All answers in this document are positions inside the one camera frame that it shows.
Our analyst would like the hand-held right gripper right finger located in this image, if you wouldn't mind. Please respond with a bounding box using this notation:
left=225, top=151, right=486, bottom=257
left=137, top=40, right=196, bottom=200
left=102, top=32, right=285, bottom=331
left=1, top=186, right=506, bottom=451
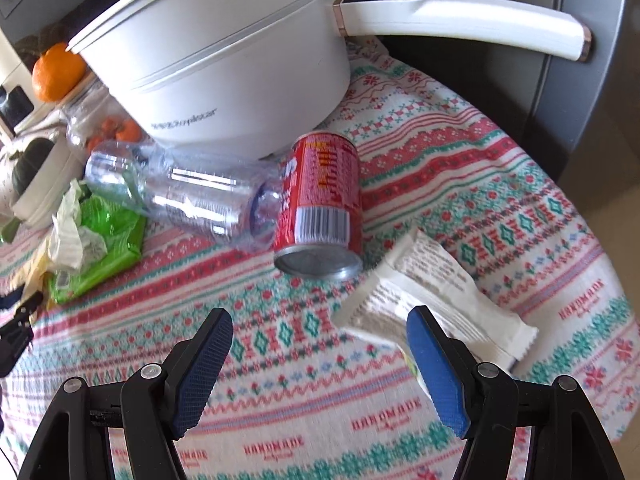
left=406, top=305, right=626, bottom=480

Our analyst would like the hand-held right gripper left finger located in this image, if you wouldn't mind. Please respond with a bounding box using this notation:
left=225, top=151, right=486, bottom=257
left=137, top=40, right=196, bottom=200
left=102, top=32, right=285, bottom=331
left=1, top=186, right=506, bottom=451
left=17, top=307, right=235, bottom=480

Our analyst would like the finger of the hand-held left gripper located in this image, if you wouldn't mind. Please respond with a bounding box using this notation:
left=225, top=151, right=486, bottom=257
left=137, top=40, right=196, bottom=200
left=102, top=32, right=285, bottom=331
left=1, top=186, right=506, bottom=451
left=0, top=291, right=45, bottom=378

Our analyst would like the white tissue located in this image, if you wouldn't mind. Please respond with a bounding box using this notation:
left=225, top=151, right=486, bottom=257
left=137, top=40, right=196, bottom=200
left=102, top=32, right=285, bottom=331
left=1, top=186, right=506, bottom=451
left=47, top=177, right=108, bottom=271

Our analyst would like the white snack wrapper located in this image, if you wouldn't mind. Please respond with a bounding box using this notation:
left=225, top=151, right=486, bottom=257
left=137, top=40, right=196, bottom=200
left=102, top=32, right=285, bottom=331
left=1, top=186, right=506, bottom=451
left=332, top=227, right=540, bottom=361

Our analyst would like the green wrapper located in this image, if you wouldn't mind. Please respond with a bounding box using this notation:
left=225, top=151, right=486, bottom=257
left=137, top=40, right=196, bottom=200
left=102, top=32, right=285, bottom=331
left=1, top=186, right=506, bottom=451
left=47, top=195, right=147, bottom=306

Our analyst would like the clear plastic bottle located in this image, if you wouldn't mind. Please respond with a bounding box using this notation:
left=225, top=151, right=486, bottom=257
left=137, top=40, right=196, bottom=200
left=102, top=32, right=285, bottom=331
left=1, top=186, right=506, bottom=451
left=84, top=140, right=296, bottom=253

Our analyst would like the red drink can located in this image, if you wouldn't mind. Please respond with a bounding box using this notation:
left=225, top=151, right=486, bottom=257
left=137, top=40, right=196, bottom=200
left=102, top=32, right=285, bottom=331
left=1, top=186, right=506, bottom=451
left=273, top=131, right=364, bottom=281

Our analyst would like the patterned red green tablecloth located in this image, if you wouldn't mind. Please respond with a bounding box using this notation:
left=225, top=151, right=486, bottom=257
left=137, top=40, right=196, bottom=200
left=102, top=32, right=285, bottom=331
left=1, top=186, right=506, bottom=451
left=0, top=35, right=633, bottom=480

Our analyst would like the white ceramic bowl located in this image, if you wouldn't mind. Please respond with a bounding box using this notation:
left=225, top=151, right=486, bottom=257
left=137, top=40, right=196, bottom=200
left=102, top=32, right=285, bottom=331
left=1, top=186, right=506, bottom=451
left=0, top=125, right=76, bottom=228

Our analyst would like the dark green squash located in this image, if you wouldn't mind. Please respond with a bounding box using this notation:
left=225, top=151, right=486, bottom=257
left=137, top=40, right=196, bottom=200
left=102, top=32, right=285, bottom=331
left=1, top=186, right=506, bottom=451
left=11, top=137, right=55, bottom=196

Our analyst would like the small orange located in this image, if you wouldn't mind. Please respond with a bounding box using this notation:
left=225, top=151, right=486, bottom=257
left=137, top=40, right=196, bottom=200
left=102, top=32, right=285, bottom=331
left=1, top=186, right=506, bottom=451
left=87, top=122, right=113, bottom=151
left=112, top=119, right=143, bottom=142

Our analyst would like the large tangerine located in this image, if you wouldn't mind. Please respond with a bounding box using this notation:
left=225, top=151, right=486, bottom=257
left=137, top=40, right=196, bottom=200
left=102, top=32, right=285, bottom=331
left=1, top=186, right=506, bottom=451
left=31, top=42, right=87, bottom=103

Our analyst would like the white air fryer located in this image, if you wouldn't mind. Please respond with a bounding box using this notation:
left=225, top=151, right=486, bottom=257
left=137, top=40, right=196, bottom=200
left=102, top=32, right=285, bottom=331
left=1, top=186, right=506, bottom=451
left=0, top=25, right=46, bottom=136

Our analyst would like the white electric pot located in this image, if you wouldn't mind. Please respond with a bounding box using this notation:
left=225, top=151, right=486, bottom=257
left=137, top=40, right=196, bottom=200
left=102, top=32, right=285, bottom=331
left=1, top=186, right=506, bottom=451
left=65, top=0, right=596, bottom=156

